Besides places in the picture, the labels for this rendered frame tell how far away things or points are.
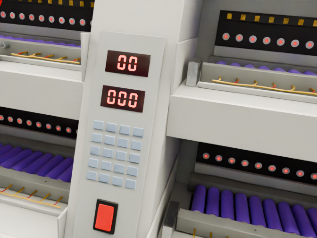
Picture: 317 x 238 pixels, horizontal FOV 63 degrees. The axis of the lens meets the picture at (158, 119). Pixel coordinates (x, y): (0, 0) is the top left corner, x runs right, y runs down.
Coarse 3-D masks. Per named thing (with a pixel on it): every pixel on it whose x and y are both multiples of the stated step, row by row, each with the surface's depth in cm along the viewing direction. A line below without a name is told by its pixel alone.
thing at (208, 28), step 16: (208, 0) 44; (224, 0) 44; (240, 0) 43; (256, 0) 43; (272, 0) 42; (288, 0) 42; (304, 0) 41; (208, 16) 44; (304, 16) 41; (208, 32) 44; (208, 48) 45; (192, 144) 46; (192, 160) 46; (176, 176) 46
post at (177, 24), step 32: (96, 0) 27; (128, 0) 26; (160, 0) 26; (192, 0) 31; (96, 32) 27; (128, 32) 27; (160, 32) 26; (192, 32) 36; (160, 96) 26; (160, 128) 26; (160, 160) 27; (160, 192) 31
